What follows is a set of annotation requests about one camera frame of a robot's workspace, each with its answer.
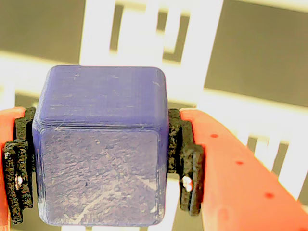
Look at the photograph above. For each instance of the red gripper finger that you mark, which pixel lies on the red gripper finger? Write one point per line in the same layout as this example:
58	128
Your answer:
231	173
9	130

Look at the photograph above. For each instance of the blue cube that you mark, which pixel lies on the blue cube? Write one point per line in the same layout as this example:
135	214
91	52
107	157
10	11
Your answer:
101	149

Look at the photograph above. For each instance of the black white marker mat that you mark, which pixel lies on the black white marker mat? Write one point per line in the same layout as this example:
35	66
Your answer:
252	60

